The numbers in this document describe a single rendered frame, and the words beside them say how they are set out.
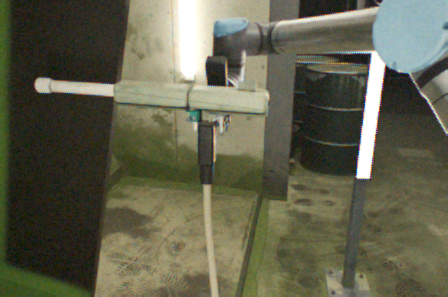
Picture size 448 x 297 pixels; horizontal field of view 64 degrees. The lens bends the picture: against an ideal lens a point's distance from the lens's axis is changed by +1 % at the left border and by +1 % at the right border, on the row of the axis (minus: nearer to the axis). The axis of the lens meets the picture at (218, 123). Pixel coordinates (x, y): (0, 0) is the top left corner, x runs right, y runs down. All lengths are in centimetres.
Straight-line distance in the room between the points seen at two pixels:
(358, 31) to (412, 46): 29
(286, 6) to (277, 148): 94
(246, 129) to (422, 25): 210
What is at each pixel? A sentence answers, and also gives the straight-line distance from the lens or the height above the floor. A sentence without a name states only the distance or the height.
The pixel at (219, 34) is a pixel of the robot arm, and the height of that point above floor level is 125.
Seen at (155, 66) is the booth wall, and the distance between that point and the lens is 258.
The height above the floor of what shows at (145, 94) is 114.
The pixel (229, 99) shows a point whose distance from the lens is 67.
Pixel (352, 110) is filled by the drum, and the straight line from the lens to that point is 296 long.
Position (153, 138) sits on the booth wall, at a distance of 272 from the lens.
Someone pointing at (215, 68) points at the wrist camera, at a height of 118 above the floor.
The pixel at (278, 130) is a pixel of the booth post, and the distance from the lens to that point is 248.
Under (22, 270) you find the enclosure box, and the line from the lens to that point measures 130.
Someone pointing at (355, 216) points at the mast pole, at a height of 41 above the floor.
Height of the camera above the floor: 129
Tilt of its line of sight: 17 degrees down
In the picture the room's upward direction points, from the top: straight up
